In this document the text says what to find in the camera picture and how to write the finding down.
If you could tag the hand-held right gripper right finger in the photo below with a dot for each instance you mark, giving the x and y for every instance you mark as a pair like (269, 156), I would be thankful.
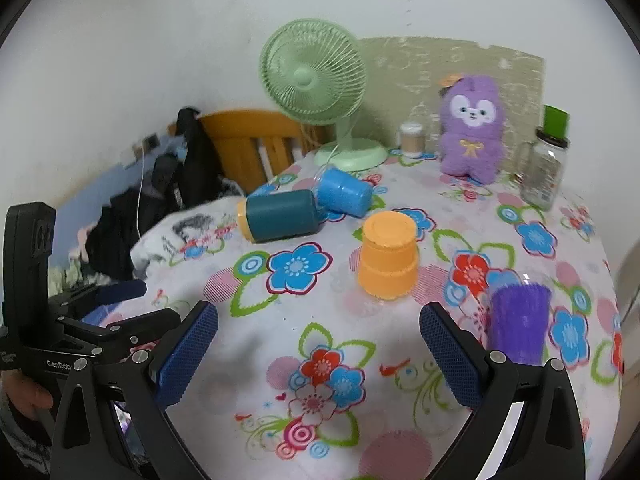
(450, 360)

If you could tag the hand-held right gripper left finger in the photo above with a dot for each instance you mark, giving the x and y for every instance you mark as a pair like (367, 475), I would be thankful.
(187, 355)

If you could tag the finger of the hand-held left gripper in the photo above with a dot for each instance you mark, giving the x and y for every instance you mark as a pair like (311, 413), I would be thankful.
(125, 290)
(145, 324)

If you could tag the purple plastic cup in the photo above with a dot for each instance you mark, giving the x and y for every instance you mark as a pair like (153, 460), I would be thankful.
(517, 322)

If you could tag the orange plastic cup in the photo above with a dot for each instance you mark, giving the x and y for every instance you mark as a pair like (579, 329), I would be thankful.
(387, 260)

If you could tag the dark teal cup yellow rim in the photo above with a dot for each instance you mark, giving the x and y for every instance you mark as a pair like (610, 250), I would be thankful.
(282, 215)

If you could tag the blue plastic cup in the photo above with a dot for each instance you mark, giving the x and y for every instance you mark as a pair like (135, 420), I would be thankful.
(345, 192)

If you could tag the person's left hand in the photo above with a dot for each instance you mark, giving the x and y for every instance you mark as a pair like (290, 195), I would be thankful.
(25, 396)

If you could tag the white printed cloth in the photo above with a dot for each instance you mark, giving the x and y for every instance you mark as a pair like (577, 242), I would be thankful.
(175, 240)

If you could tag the black bag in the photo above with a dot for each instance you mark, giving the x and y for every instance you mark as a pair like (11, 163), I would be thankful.
(192, 170)

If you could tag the wooden chair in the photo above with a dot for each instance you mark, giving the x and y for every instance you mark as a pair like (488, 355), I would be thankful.
(240, 135)

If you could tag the clear jar green lid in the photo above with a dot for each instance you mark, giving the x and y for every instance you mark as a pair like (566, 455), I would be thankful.
(542, 170)

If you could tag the small jar white lid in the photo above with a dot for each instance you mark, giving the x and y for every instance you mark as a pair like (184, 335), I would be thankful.
(411, 140)

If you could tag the purple plush toy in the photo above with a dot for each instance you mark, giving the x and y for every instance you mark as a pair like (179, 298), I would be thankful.
(470, 135)

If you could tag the orange flower ornament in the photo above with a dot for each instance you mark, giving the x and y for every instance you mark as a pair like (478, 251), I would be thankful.
(448, 82)

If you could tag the green desk fan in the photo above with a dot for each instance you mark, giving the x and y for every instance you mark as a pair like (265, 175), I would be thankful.
(312, 77)

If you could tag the beige wall paper sheet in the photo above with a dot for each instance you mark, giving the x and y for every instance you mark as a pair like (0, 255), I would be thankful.
(410, 75)

